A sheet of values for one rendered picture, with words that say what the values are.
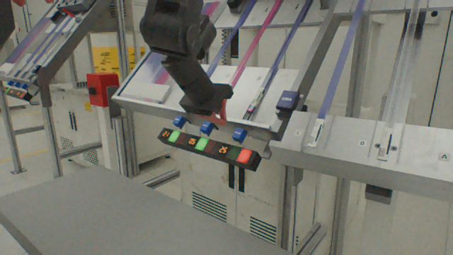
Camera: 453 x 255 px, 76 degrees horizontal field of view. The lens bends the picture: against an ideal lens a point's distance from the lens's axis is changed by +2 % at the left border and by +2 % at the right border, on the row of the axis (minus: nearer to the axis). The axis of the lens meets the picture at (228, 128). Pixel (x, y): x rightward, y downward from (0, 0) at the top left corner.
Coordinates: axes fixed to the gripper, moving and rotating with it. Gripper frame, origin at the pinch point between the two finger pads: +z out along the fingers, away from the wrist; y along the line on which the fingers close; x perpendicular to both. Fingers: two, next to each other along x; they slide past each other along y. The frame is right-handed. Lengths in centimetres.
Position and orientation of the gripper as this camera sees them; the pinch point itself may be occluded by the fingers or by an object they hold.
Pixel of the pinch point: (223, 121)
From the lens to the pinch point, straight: 63.7
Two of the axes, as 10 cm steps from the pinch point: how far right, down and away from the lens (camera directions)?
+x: -4.6, 8.0, -3.8
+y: -7.8, -1.6, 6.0
